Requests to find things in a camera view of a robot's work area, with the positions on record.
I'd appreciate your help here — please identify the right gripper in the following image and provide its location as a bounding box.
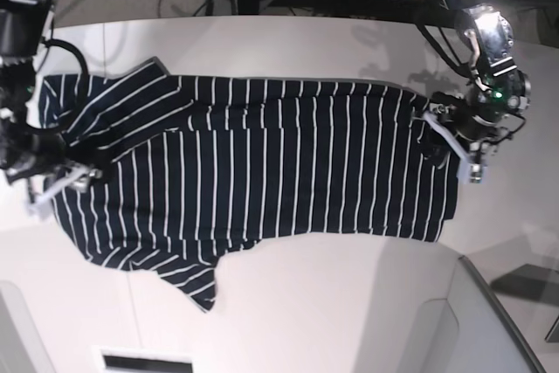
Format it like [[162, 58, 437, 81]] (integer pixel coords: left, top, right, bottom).
[[58, 149, 113, 192]]

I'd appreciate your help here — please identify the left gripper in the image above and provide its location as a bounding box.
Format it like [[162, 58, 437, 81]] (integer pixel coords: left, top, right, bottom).
[[421, 128, 453, 169]]

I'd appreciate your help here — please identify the navy white striped t-shirt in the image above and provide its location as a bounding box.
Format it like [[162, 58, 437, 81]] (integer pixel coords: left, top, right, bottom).
[[39, 59, 458, 311]]

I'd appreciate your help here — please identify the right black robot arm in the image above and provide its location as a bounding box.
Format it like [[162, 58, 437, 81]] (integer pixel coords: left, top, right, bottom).
[[1, 0, 110, 190]]

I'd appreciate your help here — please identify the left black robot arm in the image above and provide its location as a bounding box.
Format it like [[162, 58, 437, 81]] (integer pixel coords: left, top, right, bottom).
[[415, 0, 530, 183]]

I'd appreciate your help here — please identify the white slotted panel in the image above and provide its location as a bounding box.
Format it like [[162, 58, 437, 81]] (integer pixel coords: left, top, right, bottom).
[[92, 346, 195, 373]]

